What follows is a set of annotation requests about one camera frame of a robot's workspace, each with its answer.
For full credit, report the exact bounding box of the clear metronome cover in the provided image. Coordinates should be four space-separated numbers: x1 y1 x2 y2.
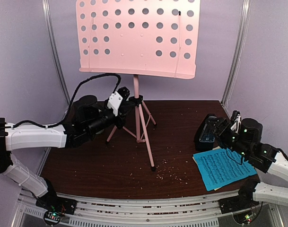
199 120 215 143

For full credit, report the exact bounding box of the yellow sheet music page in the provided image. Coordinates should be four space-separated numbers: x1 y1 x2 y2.
192 148 230 191

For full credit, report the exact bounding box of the black metronome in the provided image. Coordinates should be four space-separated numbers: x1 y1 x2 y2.
193 113 216 152

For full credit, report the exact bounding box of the blue sheet music page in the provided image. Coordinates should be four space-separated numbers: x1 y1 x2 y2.
193 147 257 191

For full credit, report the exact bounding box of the pink music stand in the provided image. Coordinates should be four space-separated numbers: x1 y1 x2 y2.
75 0 201 172

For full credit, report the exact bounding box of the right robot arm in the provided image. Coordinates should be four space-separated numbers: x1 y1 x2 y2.
205 112 288 209

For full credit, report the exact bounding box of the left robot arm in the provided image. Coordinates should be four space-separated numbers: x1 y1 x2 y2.
0 92 136 210

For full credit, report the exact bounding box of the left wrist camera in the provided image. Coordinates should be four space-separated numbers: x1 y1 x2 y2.
106 87 130 116

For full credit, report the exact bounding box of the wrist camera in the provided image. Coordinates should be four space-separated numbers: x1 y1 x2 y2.
106 87 130 116
230 110 241 133

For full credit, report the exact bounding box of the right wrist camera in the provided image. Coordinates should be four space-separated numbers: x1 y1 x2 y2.
230 110 241 133

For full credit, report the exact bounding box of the left black cable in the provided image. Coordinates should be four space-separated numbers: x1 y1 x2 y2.
63 73 122 123

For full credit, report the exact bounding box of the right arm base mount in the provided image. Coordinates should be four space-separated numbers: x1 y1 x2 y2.
218 195 259 214

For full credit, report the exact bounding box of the aluminium front rail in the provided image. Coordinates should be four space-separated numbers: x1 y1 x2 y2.
10 189 286 227

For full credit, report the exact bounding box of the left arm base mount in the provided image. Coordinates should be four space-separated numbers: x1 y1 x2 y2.
35 193 77 215

